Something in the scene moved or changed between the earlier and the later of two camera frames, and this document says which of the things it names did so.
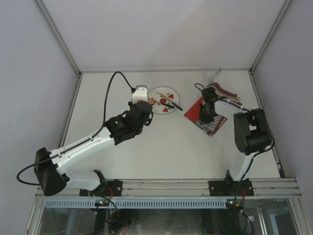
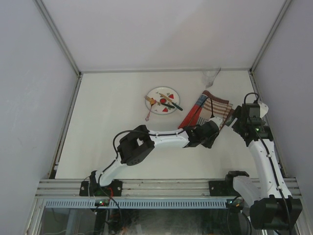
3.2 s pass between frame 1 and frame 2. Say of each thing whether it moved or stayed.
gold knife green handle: stayed
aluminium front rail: stayed
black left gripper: moved
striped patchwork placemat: moved
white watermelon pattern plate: stayed
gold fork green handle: stayed
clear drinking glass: stayed
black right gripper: moved
